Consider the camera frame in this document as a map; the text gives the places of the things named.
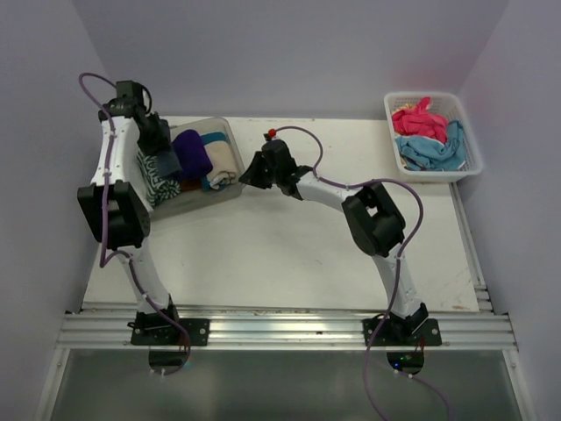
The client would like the dark grey towel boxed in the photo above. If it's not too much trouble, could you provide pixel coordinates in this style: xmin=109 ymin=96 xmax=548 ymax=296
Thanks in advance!
xmin=156 ymin=149 xmax=182 ymax=180

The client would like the purple towel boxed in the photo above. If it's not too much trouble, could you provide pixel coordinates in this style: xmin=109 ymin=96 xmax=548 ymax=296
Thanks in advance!
xmin=172 ymin=129 xmax=213 ymax=182

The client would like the clear plastic tray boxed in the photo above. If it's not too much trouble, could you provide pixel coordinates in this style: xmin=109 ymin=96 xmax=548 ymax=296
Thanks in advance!
xmin=149 ymin=118 xmax=245 ymax=220

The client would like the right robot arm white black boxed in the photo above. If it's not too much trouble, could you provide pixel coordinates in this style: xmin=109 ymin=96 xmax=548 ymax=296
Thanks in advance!
xmin=239 ymin=140 xmax=429 ymax=345

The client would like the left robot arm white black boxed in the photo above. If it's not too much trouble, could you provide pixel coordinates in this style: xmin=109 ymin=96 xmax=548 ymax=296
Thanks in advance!
xmin=77 ymin=110 xmax=182 ymax=345

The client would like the beige teal rolled towel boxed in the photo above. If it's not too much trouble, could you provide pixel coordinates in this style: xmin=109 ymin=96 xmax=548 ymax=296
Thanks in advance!
xmin=202 ymin=132 xmax=238 ymax=191

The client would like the green striped rolled towel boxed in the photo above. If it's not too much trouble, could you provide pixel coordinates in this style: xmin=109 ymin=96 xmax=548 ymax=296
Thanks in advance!
xmin=137 ymin=151 xmax=181 ymax=208

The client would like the brown rolled towel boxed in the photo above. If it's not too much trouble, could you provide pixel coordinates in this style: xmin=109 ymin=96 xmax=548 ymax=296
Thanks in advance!
xmin=180 ymin=179 xmax=204 ymax=193

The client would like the light blue crumpled towel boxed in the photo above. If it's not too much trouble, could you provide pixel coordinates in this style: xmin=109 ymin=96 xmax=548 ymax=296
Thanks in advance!
xmin=394 ymin=119 xmax=466 ymax=172

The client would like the pink object in basket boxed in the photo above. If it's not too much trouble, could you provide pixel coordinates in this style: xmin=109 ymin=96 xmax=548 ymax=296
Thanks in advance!
xmin=391 ymin=96 xmax=449 ymax=144

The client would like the white plastic laundry basket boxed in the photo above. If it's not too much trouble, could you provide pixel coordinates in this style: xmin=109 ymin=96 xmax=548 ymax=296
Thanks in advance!
xmin=384 ymin=92 xmax=483 ymax=183

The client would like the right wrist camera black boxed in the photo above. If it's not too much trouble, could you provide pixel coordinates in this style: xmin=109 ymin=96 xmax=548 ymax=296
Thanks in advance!
xmin=261 ymin=139 xmax=292 ymax=166

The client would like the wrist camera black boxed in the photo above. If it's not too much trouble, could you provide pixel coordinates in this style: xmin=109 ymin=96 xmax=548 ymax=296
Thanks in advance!
xmin=261 ymin=139 xmax=292 ymax=166
xmin=116 ymin=80 xmax=153 ymax=113

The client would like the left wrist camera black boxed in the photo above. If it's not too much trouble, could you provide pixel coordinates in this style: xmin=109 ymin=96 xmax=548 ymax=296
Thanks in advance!
xmin=116 ymin=80 xmax=153 ymax=113

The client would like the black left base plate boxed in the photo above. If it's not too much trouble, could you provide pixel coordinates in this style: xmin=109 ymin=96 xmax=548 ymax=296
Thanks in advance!
xmin=127 ymin=318 xmax=210 ymax=346

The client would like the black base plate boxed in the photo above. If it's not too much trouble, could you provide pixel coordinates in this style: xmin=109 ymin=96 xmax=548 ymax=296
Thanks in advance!
xmin=361 ymin=318 xmax=443 ymax=346
xmin=127 ymin=318 xmax=210 ymax=346

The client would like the aluminium mounting rail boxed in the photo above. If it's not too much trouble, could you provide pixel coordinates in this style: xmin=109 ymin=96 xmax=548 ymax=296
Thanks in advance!
xmin=55 ymin=303 xmax=517 ymax=351

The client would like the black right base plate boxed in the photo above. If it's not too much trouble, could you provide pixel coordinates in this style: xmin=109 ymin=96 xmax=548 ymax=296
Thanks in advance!
xmin=361 ymin=318 xmax=443 ymax=346

